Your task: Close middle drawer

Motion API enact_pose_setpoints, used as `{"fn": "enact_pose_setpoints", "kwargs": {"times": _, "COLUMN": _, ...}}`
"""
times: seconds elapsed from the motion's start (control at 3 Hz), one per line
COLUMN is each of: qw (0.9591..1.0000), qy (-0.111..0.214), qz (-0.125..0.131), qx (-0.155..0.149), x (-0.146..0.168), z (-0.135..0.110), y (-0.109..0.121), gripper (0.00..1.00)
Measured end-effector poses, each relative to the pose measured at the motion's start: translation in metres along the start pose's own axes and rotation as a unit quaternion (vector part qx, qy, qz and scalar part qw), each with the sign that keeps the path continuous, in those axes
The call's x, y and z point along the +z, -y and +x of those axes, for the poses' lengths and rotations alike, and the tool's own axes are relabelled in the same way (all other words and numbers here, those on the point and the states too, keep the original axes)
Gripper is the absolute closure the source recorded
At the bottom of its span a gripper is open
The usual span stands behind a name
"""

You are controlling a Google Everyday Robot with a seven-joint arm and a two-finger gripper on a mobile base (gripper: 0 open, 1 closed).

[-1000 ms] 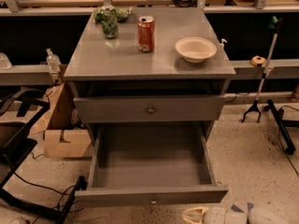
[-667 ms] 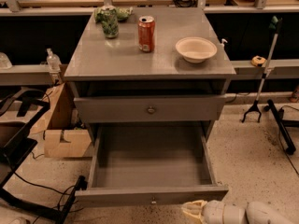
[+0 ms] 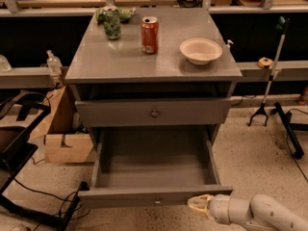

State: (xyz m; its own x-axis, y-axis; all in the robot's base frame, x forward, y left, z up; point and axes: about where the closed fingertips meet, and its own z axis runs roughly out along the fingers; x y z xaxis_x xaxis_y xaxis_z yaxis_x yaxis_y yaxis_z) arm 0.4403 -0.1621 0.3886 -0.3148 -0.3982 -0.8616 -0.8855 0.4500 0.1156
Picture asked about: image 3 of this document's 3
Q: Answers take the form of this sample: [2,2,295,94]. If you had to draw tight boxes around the grey drawer cabinet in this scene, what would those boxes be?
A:
[65,8,242,142]

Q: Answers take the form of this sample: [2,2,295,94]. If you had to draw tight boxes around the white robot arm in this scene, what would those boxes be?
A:
[188,194,308,231]

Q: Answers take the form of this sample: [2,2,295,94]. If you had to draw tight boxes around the brown cardboard box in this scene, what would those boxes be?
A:
[31,87,93,163]

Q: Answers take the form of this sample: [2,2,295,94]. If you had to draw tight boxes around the grey drawer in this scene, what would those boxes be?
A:
[75,98,231,127]
[79,126,233,209]

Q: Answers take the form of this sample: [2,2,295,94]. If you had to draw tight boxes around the white paper bowl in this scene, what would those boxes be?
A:
[180,38,222,65]

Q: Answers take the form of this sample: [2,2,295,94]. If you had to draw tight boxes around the black floor cable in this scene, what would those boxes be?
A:
[13,176,92,231]

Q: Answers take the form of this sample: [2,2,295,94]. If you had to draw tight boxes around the clear sanitizer bottle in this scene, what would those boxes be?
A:
[47,50,62,74]

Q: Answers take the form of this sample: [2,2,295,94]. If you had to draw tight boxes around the small white pump bottle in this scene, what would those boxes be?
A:
[226,39,234,51]

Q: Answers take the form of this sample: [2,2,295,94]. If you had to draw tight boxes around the black metal stand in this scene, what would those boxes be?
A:
[0,90,88,231]

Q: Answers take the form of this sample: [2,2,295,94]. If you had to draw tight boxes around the reacher grabber tool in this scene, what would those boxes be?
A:
[247,16,290,126]

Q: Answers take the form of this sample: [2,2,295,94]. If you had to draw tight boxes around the green glass jar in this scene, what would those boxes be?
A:
[103,6,121,39]

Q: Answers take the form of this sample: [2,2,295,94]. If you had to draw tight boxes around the grey top drawer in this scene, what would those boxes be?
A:
[75,98,231,127]

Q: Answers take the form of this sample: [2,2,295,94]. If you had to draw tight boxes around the orange soda can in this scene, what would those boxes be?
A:
[141,16,159,54]

